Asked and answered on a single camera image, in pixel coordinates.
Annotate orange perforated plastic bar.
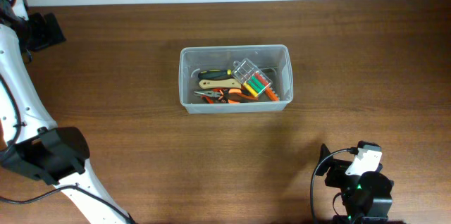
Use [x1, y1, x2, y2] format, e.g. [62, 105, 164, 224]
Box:
[265, 87, 280, 101]

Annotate orange black needle-nose pliers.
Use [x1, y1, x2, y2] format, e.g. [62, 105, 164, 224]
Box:
[193, 88, 259, 104]

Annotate clear screwdriver set case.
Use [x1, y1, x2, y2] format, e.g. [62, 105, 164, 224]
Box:
[232, 58, 272, 98]

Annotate red black diagonal cutters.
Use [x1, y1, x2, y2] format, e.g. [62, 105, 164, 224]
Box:
[199, 88, 230, 104]

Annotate orange scraper wooden handle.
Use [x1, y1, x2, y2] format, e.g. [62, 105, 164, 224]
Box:
[199, 78, 242, 89]

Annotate yellow black handled file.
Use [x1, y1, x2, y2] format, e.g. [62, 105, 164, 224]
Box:
[197, 68, 279, 81]

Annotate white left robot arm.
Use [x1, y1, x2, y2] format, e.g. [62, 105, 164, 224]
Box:
[1, 0, 134, 223]

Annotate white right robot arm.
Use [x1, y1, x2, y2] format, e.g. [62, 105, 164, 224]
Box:
[312, 141, 394, 223]

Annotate clear plastic container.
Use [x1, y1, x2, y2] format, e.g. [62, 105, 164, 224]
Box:
[179, 44, 294, 114]

